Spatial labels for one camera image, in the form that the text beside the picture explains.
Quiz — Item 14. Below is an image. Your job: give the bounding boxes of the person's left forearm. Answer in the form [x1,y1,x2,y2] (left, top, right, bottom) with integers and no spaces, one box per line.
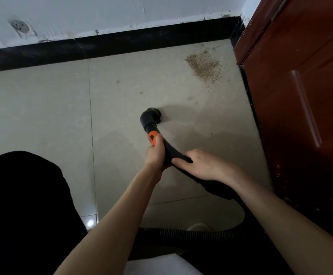
[53,168,161,275]

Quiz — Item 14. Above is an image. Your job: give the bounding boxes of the person's right hand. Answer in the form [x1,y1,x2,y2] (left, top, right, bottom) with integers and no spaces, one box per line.
[171,149,247,188]

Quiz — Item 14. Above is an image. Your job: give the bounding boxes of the black trousers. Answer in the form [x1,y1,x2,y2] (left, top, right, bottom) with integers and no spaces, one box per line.
[0,150,294,275]

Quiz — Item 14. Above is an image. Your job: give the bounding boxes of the person's right shoe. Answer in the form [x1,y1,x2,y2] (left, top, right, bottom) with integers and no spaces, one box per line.
[186,223,212,232]

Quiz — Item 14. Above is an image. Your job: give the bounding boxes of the white shirt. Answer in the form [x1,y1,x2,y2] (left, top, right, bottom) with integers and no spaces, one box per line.
[123,253,204,275]

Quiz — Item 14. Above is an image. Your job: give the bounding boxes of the black ribbed vacuum hose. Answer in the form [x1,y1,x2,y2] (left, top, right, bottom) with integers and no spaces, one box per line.
[135,107,259,249]

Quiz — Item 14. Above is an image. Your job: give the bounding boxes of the person's right forearm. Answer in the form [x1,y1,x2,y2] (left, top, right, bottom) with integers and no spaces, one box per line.
[234,173,333,275]

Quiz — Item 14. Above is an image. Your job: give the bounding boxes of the person's left hand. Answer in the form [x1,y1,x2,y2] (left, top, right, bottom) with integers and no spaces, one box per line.
[144,134,173,181]

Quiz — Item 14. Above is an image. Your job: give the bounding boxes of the brown dirt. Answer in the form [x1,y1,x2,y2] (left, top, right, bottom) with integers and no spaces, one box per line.
[115,47,223,96]

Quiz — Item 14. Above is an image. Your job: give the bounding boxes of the black baseboard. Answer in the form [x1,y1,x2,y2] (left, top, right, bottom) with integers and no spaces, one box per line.
[0,15,246,74]

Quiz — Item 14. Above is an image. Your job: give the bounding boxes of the red-brown wooden door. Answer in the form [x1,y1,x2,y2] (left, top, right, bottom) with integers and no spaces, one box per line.
[234,0,333,247]

